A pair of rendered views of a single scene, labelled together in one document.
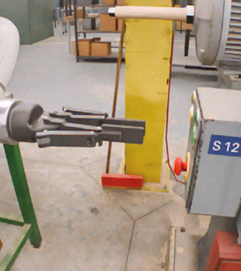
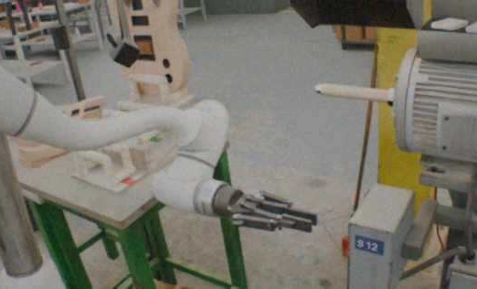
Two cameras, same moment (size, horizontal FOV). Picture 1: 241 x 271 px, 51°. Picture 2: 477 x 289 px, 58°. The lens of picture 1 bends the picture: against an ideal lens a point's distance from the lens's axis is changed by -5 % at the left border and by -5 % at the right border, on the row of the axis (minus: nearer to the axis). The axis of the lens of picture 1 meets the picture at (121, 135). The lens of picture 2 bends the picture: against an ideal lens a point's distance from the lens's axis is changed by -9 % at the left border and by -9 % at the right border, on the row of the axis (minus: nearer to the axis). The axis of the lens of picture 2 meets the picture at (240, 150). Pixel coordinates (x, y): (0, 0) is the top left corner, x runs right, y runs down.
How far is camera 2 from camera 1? 0.60 m
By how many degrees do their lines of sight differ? 23
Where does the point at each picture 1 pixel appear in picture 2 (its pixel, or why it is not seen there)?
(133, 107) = (388, 153)
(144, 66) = not seen: hidden behind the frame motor
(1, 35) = (212, 123)
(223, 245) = not seen: outside the picture
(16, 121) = (219, 202)
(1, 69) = (210, 153)
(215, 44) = (401, 140)
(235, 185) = (380, 276)
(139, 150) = not seen: hidden behind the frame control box
